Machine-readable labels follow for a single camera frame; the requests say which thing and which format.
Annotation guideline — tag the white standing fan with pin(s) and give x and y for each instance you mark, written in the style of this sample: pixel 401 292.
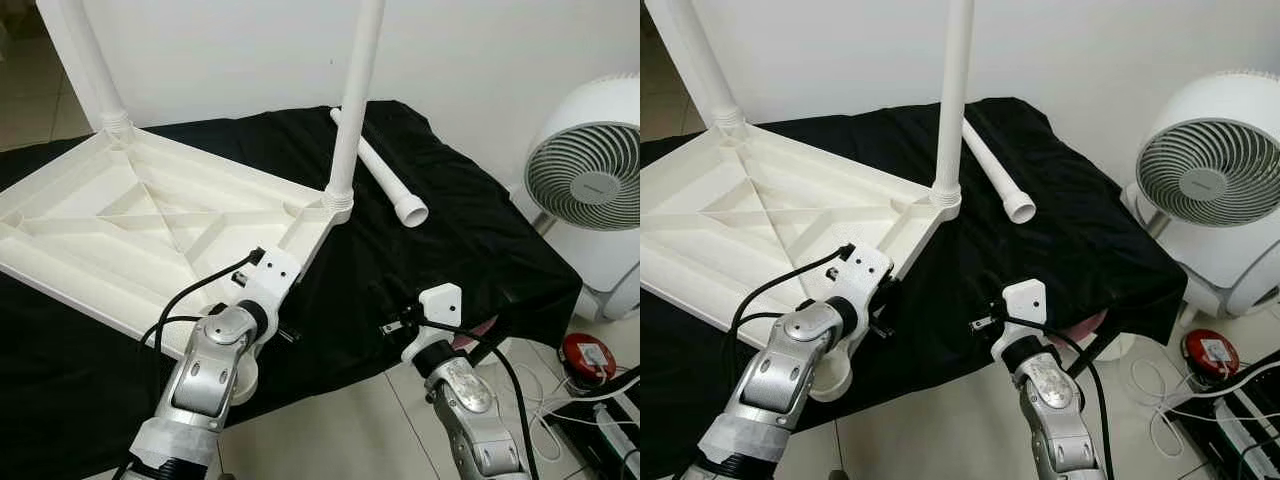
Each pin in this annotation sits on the white standing fan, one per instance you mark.
pixel 585 175
pixel 1200 170

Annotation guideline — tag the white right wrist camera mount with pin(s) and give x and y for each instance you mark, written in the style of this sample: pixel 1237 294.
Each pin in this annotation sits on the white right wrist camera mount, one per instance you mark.
pixel 435 305
pixel 1022 300

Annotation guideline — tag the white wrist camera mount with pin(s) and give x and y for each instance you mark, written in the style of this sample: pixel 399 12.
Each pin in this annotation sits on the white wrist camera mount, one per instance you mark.
pixel 860 275
pixel 435 305
pixel 1022 300
pixel 270 278

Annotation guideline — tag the pink white round stool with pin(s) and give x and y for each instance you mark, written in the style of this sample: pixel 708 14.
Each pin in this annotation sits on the pink white round stool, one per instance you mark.
pixel 478 332
pixel 1085 328

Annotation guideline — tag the white plastic table leg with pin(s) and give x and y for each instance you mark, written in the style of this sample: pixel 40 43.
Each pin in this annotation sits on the white plastic table leg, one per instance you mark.
pixel 1020 207
pixel 410 210
pixel 355 100
pixel 955 100
pixel 705 60
pixel 95 70

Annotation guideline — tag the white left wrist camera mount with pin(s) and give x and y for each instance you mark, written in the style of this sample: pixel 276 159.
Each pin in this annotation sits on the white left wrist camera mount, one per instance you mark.
pixel 270 278
pixel 860 275

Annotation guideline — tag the black table cloth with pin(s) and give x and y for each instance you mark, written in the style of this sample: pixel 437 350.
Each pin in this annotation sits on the black table cloth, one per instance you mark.
pixel 450 280
pixel 1080 280

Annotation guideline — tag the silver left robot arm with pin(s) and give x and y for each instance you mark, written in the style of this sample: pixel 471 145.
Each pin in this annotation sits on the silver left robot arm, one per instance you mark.
pixel 790 370
pixel 205 370

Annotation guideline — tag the white plastic children table top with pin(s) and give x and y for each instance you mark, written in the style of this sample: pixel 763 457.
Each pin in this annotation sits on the white plastic children table top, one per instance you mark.
pixel 720 220
pixel 100 220

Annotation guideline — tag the black metal stand pole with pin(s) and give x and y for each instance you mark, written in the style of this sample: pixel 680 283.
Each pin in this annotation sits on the black metal stand pole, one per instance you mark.
pixel 490 349
pixel 1092 353

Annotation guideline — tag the red floor object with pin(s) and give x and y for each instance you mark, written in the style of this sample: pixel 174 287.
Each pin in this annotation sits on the red floor object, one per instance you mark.
pixel 588 358
pixel 1210 353

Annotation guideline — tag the black metal floor rack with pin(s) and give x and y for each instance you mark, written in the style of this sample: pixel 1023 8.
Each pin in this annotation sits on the black metal floor rack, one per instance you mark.
pixel 575 455
pixel 1190 450

